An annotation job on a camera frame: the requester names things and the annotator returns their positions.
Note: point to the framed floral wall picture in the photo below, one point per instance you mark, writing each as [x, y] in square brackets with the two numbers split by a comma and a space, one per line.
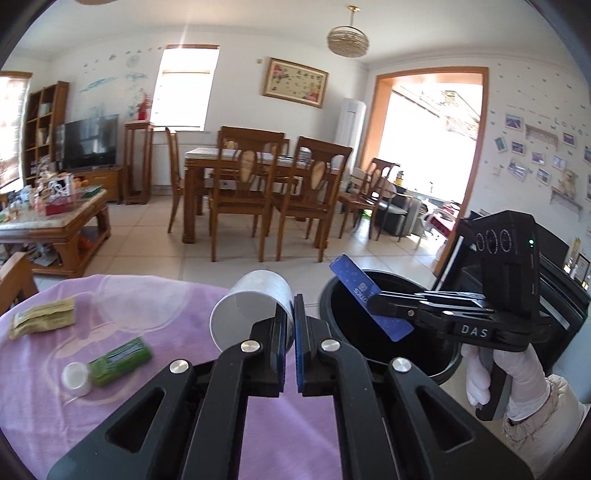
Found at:
[295, 83]

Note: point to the yellow green snack packet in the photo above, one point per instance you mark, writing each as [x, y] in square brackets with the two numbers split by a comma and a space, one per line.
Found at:
[44, 317]

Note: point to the pile of small tabletop items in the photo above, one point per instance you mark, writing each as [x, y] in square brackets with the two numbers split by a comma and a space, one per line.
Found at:
[51, 194]

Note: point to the tall wooden plant stand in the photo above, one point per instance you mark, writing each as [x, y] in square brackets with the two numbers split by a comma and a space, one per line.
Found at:
[138, 161]

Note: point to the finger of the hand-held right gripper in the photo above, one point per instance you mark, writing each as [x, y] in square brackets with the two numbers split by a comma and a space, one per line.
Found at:
[392, 304]
[455, 299]

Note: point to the blue fish wall decal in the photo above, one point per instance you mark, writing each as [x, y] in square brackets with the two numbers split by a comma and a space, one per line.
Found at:
[99, 84]

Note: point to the flat screen television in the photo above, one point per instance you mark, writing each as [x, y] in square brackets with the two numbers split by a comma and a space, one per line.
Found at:
[90, 141]

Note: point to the black round trash bin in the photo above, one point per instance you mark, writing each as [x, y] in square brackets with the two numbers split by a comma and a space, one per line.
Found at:
[351, 318]

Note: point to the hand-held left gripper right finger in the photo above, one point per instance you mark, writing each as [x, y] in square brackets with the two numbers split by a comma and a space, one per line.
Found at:
[300, 341]

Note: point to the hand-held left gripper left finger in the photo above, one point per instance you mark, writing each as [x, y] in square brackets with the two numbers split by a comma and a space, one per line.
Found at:
[280, 341]

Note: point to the wooden armrest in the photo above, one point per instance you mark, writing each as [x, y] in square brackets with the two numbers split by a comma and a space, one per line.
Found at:
[16, 281]

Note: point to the red flower vase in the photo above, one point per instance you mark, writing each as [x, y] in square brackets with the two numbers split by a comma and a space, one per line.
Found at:
[144, 108]

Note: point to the white paper cup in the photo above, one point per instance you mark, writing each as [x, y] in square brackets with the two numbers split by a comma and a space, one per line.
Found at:
[249, 300]

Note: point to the bright window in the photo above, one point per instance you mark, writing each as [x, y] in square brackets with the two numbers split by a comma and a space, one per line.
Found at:
[11, 129]
[184, 87]

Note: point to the wooden coffee table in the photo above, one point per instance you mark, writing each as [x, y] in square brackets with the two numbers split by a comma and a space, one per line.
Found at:
[60, 226]

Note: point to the wooden dining table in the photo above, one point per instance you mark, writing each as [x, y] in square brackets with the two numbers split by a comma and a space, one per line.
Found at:
[198, 159]

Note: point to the wooden dining chair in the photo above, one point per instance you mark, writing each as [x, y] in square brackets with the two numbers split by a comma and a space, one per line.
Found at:
[304, 203]
[369, 194]
[240, 198]
[174, 175]

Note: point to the white standing air conditioner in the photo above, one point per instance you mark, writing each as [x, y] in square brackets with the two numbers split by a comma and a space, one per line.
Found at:
[353, 124]

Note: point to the round flat ceiling lamp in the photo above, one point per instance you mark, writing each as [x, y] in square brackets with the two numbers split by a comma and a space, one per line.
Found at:
[92, 2]

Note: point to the wooden bookshelf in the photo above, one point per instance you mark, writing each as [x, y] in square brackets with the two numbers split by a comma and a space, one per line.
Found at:
[46, 124]

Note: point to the orange door frame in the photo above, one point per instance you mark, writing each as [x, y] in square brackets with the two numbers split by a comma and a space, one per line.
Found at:
[376, 138]

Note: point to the group of wall photo frames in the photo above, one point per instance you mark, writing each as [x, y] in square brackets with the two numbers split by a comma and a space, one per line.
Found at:
[540, 157]

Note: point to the pink tablecloth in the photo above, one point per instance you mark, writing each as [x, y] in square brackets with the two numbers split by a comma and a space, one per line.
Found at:
[161, 318]

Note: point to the blue box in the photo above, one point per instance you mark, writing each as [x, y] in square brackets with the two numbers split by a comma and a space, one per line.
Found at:
[355, 281]

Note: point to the person's right forearm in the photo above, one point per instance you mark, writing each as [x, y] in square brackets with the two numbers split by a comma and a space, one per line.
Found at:
[554, 429]

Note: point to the wooden television cabinet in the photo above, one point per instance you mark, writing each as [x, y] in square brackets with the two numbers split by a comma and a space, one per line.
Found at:
[99, 182]

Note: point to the hanging crystal ceiling lamp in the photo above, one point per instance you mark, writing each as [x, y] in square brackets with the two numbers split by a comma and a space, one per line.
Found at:
[348, 39]

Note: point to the person's right hand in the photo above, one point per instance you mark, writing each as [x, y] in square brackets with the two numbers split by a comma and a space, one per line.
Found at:
[528, 383]

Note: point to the small white bottle cap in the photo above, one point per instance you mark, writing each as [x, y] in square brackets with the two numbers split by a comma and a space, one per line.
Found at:
[76, 378]

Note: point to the wall shelf with teddy bear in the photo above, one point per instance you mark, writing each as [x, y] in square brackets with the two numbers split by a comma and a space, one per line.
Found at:
[567, 184]

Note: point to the black armchair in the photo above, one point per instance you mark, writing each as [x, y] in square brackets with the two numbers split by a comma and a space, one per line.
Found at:
[399, 214]

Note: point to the black cabinet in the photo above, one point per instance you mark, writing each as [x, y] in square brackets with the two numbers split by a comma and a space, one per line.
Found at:
[568, 318]

